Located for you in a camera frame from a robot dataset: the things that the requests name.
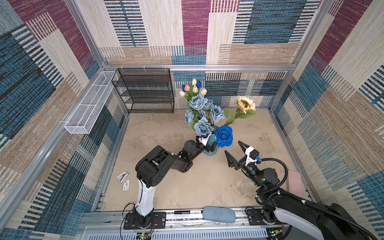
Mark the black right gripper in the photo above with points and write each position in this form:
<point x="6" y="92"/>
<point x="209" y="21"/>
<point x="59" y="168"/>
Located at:
<point x="240" y="163"/>

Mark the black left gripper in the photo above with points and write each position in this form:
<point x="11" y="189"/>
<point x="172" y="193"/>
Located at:
<point x="211" y="147"/>

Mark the teal cylindrical vase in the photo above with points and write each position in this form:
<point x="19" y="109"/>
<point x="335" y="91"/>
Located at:
<point x="211" y="139"/>

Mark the dark blue artificial rose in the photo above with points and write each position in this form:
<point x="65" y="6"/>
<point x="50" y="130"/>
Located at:
<point x="224" y="136"/>

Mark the blue-grey artificial rose bunch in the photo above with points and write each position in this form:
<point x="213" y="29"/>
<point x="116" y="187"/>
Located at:
<point x="202" y="115"/>

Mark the beige artificial flower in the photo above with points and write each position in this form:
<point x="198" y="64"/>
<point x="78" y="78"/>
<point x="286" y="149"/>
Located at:
<point x="245" y="108"/>

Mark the pink artificial tulip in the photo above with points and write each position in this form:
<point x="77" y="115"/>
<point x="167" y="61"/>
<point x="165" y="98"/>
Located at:
<point x="187" y="88"/>

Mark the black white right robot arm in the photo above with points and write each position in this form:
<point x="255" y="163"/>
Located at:
<point x="320" y="221"/>

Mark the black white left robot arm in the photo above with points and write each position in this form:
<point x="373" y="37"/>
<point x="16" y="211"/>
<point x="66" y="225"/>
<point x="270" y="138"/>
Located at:
<point x="151" y="170"/>

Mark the blue-grey oval pad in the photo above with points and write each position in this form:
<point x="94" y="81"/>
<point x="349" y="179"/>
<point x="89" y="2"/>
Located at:
<point x="219" y="214"/>

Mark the pink rectangular pad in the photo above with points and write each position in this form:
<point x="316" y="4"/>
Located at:
<point x="295" y="184"/>

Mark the small white paper tags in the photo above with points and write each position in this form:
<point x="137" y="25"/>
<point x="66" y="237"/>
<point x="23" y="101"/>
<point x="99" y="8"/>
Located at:
<point x="123" y="178"/>

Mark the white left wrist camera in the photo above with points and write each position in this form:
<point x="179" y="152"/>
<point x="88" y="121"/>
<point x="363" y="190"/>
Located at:
<point x="204" y="140"/>

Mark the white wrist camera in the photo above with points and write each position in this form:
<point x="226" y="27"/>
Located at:
<point x="204" y="140"/>
<point x="252" y="156"/>

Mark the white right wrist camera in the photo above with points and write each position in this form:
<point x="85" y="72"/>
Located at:
<point x="252" y="156"/>

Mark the black wire shelf rack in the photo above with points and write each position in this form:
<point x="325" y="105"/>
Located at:
<point x="145" y="90"/>

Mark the white wire mesh basket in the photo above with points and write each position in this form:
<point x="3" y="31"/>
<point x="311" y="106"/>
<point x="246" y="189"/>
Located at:
<point x="87" y="112"/>

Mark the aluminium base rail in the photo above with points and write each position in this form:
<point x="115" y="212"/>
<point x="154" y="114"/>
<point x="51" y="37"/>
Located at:
<point x="183" y="224"/>

